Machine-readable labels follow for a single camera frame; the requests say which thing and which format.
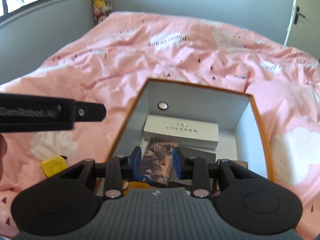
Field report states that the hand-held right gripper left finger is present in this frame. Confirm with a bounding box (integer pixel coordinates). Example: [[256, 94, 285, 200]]
[[59, 146, 142, 199]]

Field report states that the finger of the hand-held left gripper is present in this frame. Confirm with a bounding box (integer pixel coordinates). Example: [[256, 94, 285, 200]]
[[72, 101, 107, 124]]

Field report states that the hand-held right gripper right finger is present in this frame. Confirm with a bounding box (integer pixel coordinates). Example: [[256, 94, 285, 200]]
[[172, 146, 261, 198]]

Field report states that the picture card pack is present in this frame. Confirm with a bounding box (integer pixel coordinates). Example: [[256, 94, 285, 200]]
[[137, 137, 179, 185]]

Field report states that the white glasses case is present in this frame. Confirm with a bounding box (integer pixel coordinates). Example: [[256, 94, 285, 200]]
[[143, 115, 219, 149]]

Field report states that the orange cardboard box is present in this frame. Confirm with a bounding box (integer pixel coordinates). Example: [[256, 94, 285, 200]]
[[96, 78, 275, 195]]

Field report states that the yellow tape measure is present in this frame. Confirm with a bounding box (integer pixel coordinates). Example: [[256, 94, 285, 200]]
[[41, 156, 67, 178]]

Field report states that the pink printed duvet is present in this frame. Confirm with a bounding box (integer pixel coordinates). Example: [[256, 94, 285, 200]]
[[0, 11, 320, 240]]

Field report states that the clear tube of plush toys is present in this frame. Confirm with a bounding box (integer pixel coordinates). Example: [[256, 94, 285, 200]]
[[90, 0, 113, 25]]

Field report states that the white door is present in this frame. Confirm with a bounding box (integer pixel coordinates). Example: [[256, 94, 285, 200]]
[[285, 0, 320, 61]]

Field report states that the black door handle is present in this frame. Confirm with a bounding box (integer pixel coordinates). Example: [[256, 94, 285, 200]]
[[294, 6, 306, 25]]

